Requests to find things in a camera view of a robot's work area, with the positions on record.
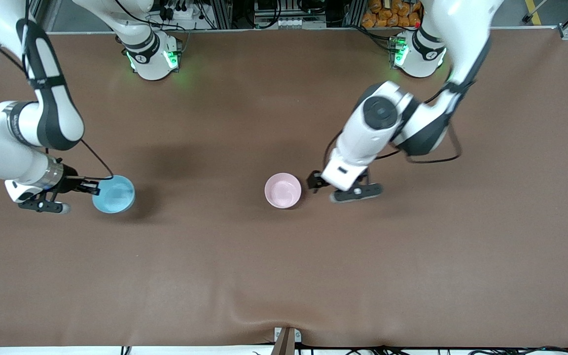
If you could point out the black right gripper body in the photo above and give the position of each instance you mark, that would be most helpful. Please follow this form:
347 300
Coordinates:
71 183

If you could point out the blue bowl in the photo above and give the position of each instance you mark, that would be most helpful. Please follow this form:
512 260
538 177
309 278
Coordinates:
114 195

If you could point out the pink bowl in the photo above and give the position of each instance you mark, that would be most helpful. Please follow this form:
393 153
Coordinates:
283 191

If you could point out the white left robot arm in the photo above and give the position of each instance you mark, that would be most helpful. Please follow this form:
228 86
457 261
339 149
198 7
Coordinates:
377 128

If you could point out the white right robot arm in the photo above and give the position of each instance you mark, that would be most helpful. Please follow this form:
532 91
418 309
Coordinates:
52 118

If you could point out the brown table mat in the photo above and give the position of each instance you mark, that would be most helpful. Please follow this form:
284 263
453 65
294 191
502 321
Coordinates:
284 271

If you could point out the bag of orange items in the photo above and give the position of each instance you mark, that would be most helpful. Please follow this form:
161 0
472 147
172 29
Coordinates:
390 15

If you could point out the grey control box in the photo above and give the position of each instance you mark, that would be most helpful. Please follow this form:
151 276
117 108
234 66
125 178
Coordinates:
289 15

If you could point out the white power strip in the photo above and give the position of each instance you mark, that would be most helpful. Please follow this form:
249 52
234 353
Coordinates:
180 10

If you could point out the silver table bracket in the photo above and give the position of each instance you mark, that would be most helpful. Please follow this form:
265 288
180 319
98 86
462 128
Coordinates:
298 335

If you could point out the brown wooden post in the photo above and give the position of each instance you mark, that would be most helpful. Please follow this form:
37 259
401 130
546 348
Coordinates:
284 345

